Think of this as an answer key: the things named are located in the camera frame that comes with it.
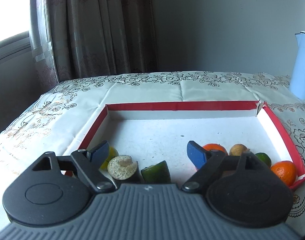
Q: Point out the floral white tablecloth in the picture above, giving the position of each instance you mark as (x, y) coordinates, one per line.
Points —
(60, 118)

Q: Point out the red shallow cardboard box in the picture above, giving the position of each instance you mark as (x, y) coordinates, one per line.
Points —
(151, 132)

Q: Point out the large orange mandarin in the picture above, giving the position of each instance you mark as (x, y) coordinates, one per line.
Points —
(214, 147)

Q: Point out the green fruit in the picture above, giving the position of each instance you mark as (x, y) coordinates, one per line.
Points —
(156, 174)
(264, 158)

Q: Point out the window with grey frame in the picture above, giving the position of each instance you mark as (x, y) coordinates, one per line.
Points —
(14, 27)

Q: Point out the longan in box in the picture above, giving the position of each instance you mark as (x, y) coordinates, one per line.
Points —
(238, 149)

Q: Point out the small orange in box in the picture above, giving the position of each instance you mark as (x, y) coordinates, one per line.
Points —
(285, 171)

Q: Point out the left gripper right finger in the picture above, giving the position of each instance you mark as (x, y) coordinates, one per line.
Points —
(240, 189)

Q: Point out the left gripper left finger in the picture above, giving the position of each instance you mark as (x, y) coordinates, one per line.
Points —
(55, 189)

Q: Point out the green tomato in box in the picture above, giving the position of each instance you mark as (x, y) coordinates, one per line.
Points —
(112, 154)

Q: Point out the sugarcane piece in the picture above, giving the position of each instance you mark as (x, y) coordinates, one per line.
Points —
(124, 170)

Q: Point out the brown patterned curtain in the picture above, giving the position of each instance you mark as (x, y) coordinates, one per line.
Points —
(72, 39)

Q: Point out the light blue electric kettle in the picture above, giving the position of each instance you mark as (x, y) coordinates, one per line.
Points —
(297, 82)

